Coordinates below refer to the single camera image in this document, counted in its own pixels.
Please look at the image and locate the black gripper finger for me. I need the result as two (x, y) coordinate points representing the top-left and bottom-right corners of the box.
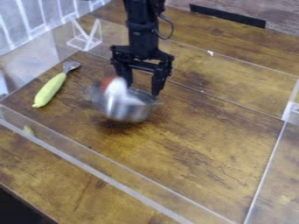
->
(113, 63), (133, 87)
(152, 69), (169, 96)

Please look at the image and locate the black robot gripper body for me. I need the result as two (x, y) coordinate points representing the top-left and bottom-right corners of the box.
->
(109, 22), (173, 75)

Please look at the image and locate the silver metal pot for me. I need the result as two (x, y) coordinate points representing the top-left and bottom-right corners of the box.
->
(84, 83), (163, 123)

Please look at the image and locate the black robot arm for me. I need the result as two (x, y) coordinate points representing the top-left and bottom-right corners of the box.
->
(109, 0), (173, 96)

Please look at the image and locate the black bar on table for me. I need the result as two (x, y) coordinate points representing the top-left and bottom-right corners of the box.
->
(189, 3), (267, 28)

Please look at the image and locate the clear acrylic front barrier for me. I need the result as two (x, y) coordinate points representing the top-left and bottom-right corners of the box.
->
(0, 104), (236, 224)

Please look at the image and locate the clear acrylic right panel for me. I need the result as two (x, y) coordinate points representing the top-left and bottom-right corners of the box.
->
(244, 80), (299, 224)

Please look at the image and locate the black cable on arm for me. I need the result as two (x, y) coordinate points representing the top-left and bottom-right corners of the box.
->
(153, 13), (175, 41)

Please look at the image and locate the clear acrylic triangle bracket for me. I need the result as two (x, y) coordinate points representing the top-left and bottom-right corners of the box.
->
(67, 19), (103, 52)

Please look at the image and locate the yellow-green handled peeler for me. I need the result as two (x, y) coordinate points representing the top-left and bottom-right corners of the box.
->
(32, 61), (80, 108)

